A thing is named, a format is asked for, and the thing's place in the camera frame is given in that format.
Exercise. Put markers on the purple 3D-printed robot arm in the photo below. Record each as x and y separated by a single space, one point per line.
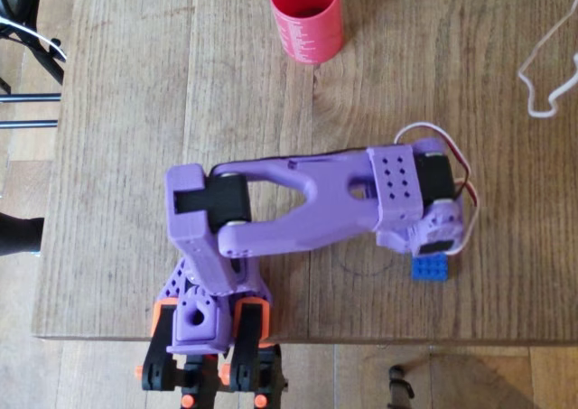
293 210

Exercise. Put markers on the blue toy building brick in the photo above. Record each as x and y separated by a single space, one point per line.
431 269

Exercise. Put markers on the black metal chair frame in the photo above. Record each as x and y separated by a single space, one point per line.
27 97

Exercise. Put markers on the red cup with white print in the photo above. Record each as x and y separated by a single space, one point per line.
309 25

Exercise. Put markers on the black orange table clamp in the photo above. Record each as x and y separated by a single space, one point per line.
155 350
248 337

